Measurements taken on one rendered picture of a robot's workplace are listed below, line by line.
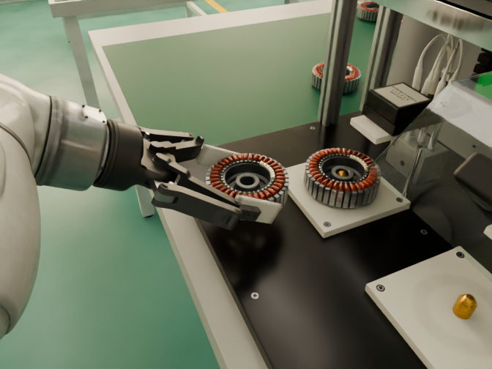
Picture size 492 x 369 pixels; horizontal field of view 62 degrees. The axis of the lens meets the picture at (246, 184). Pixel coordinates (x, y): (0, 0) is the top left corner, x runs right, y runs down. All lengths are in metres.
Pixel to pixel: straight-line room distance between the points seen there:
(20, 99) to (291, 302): 0.35
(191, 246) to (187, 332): 0.82
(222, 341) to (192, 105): 0.56
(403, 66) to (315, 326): 0.55
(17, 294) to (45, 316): 1.29
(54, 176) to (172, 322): 1.04
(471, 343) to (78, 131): 0.45
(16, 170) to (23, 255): 0.07
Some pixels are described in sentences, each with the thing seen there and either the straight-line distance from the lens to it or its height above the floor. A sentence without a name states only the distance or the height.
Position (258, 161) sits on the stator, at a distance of 0.58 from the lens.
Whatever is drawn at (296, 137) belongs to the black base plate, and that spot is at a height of 0.77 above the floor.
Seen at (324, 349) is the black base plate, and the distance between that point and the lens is 0.48.
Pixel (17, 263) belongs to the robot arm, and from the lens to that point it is 0.26.
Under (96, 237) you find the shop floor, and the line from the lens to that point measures 1.73.
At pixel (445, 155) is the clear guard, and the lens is 0.29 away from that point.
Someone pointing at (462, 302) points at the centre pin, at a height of 0.80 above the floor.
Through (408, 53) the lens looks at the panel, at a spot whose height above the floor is 0.89.
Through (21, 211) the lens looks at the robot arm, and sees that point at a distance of 0.28.
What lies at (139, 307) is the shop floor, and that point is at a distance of 1.47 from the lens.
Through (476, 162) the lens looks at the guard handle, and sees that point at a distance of 0.24.
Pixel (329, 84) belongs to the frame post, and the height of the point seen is 0.86.
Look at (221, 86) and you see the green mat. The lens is 1.00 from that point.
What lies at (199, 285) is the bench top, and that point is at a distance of 0.55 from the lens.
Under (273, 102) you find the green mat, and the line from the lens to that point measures 0.92.
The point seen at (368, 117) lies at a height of 0.88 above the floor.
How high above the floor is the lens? 1.18
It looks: 39 degrees down
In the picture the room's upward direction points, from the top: straight up
